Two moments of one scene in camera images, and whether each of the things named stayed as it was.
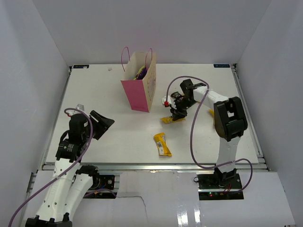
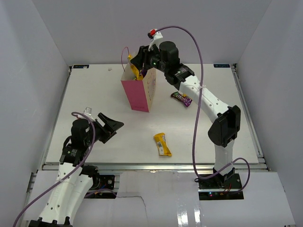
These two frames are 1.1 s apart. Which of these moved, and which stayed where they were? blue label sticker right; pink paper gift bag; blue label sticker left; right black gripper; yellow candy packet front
Moved: right black gripper
Stayed: blue label sticker right; blue label sticker left; pink paper gift bag; yellow candy packet front
